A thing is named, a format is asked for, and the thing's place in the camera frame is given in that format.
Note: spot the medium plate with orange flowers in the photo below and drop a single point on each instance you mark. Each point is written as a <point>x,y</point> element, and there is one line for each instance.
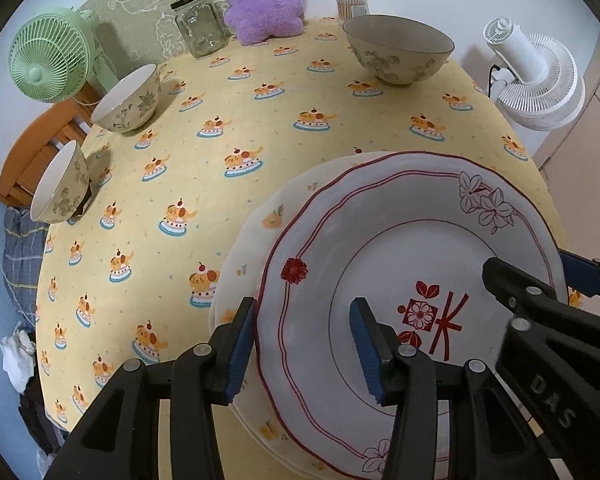
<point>285,200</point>

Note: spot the blue plaid blanket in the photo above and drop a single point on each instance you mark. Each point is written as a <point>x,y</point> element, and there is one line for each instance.
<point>22,255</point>

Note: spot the dark clothes pile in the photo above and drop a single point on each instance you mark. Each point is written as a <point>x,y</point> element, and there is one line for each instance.
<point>37,420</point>

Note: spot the white standing fan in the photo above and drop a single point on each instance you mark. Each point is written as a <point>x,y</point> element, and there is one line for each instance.
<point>540,90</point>

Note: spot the clear toothpick container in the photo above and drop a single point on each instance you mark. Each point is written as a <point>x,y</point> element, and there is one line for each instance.
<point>352,6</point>

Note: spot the beige door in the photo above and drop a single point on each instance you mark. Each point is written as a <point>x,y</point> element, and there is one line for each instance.
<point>590,160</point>

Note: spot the large floral bowl dark rim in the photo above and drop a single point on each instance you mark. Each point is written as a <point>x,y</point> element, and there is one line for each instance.
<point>395,65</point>

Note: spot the small floral bowl white inside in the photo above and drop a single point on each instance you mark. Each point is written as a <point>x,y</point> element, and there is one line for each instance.
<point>135,110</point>
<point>72,195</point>

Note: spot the purple plush toy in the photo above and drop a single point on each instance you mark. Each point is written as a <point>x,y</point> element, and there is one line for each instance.
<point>262,5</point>

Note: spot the green desk fan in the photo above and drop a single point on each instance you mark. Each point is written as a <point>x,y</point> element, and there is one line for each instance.
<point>45,55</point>

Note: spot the glass jar with dark lid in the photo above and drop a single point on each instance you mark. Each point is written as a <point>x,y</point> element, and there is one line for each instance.
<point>200,30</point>

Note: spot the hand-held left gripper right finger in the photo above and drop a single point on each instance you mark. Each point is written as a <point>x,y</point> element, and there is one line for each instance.
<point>365,350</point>

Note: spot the white crumpled cloth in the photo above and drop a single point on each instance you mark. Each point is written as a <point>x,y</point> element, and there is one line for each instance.
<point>17,355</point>

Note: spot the large scalloped orange flower plate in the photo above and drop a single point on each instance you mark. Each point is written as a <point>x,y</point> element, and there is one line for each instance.
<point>219,302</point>

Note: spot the wooden chair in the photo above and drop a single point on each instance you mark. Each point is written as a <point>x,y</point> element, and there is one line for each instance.
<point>35,150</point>

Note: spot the white plate with red pattern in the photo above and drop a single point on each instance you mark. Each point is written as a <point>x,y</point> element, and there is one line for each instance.
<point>380,240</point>

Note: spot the yellow printed tablecloth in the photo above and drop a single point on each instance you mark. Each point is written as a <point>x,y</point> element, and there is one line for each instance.
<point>280,110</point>

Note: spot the green patterned board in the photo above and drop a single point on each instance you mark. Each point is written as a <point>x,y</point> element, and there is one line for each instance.
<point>140,0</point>

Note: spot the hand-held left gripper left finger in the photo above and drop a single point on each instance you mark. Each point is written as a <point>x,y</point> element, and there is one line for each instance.
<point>241,345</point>

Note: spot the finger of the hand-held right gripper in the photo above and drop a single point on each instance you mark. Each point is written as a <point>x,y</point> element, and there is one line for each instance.
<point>520,285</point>
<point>582,275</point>

